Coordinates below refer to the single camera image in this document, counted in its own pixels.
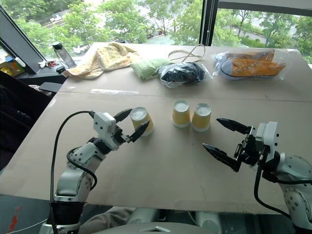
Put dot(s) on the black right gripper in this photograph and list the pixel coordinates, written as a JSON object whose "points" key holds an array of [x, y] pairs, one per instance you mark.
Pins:
{"points": [[248, 150]]}

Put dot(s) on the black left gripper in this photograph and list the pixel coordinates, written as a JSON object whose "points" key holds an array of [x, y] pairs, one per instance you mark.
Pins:
{"points": [[121, 136]]}

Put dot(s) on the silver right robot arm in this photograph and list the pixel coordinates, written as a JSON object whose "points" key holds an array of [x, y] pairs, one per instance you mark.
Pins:
{"points": [[296, 180]]}

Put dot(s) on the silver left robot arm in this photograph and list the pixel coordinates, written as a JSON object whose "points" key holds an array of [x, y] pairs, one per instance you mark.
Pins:
{"points": [[73, 175]]}

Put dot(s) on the yellow paper cup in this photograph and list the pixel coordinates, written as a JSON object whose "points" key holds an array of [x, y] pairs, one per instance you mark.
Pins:
{"points": [[181, 114], [201, 118], [142, 122]]}

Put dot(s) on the clear tape strip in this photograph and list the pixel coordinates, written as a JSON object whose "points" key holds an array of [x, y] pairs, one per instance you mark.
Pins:
{"points": [[114, 91]]}

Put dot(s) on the folded light green cloth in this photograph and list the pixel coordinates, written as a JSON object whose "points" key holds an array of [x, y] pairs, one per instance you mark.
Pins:
{"points": [[146, 67]]}

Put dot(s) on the pale yellow towel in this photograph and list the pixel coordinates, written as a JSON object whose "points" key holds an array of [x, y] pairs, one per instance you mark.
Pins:
{"points": [[107, 59]]}

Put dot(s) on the bagged black cloth items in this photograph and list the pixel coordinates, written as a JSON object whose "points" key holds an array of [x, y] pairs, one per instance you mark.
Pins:
{"points": [[182, 74]]}

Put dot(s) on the bagged orange sneakers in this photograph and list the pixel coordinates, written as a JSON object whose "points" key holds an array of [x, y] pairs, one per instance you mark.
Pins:
{"points": [[251, 65]]}

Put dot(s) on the dark grey flat plate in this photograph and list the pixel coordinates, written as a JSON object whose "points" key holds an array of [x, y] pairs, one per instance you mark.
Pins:
{"points": [[51, 87]]}

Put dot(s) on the small black object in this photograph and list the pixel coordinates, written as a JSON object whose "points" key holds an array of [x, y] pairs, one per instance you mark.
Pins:
{"points": [[60, 69]]}

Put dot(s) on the clear water bottle black lid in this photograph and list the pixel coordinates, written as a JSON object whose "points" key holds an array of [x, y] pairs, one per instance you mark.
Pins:
{"points": [[64, 54]]}

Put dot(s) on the small red white items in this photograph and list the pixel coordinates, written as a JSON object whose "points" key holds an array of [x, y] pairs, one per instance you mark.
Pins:
{"points": [[47, 64]]}

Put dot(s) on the grey white robot torso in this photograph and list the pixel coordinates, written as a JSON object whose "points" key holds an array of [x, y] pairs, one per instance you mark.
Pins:
{"points": [[165, 224]]}

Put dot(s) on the black chair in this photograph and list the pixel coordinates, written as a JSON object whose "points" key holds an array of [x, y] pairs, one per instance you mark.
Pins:
{"points": [[19, 117]]}

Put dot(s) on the colourful boxes on ledge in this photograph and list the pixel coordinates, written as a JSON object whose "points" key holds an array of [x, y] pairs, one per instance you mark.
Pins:
{"points": [[9, 67]]}

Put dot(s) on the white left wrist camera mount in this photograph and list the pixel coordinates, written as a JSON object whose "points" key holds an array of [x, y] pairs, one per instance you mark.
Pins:
{"points": [[104, 124]]}

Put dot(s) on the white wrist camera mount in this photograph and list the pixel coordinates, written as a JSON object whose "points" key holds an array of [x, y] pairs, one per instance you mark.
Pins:
{"points": [[267, 136], [104, 124]]}

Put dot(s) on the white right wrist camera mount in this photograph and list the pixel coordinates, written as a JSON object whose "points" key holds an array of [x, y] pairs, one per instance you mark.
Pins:
{"points": [[267, 136]]}

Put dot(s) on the black vertical window frame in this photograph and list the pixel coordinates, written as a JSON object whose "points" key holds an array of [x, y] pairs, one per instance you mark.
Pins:
{"points": [[209, 22]]}

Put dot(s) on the dark slanted window post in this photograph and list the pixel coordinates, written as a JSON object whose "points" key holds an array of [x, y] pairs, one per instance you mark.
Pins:
{"points": [[19, 46]]}

